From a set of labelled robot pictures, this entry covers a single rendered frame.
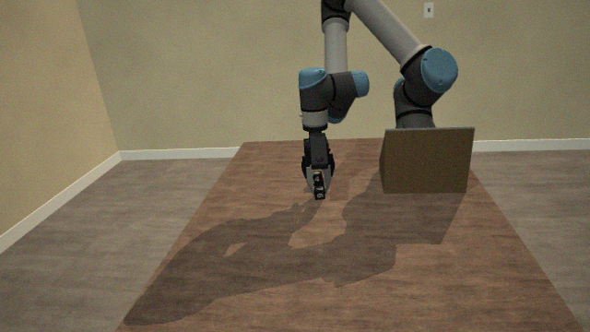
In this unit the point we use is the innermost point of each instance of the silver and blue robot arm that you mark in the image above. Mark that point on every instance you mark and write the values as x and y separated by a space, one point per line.
428 72

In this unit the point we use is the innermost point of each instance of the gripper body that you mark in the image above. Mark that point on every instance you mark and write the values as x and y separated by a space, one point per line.
312 130

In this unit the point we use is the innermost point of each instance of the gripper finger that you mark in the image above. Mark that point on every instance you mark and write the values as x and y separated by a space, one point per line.
328 173
308 173

